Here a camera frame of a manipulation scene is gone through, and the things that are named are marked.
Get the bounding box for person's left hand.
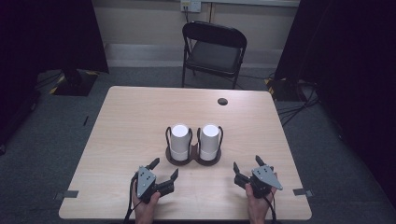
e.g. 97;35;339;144
131;180;162;219

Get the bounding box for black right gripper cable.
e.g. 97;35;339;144
262;189;278;224

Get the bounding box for dark curtain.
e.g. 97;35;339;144
274;0;396;206
0;0;110;147

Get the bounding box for dark brown double cup holder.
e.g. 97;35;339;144
164;125;224;167

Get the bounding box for black folding chair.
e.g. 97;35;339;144
181;21;248;91

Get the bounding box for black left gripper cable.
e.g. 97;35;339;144
122;172;139;224

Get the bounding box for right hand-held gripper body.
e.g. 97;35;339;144
248;164;284;200

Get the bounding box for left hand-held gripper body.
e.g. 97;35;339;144
134;166;163;204

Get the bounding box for grey tape strip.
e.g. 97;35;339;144
54;189;79;201
292;188;314;198

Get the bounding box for black floor cables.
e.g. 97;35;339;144
276;80;321;127

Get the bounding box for black stand base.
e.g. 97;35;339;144
50;68;99;97
264;77;302;102

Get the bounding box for white wall socket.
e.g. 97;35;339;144
180;0;203;13

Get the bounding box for person's right hand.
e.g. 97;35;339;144
245;181;278;219

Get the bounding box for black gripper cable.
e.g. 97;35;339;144
122;172;139;224
262;189;278;224

